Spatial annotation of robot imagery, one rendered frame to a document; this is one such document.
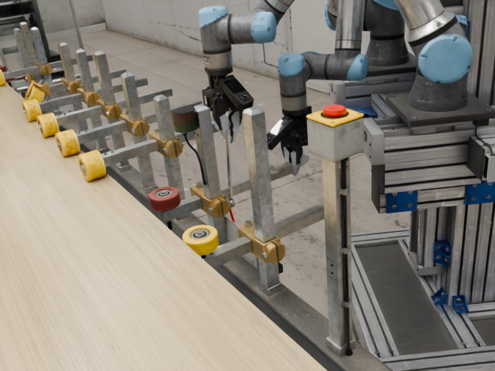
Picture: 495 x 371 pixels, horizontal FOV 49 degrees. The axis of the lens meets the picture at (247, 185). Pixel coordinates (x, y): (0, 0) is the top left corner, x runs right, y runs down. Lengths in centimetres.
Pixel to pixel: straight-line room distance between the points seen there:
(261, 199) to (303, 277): 141
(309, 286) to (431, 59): 147
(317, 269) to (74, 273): 162
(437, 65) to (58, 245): 96
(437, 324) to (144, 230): 115
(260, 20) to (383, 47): 67
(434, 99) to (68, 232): 97
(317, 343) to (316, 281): 135
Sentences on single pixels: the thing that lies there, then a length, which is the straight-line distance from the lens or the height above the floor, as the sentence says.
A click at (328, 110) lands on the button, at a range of 92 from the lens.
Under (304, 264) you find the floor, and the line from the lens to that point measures 267.
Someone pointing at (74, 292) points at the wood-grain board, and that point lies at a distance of 114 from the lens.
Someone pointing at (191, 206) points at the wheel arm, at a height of 85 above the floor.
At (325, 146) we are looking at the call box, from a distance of 92.
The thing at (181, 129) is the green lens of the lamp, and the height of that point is 109.
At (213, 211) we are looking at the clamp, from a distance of 144.
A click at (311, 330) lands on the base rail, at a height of 70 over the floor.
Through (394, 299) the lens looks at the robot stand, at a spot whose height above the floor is 21.
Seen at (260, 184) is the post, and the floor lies 100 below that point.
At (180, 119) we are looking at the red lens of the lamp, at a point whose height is 111.
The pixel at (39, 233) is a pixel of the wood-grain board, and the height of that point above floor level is 90.
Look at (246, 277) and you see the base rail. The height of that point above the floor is 70.
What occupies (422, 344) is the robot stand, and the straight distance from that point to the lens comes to 196.
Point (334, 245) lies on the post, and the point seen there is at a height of 97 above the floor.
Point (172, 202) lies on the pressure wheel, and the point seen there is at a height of 89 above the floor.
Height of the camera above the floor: 153
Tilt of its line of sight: 26 degrees down
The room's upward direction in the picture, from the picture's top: 6 degrees counter-clockwise
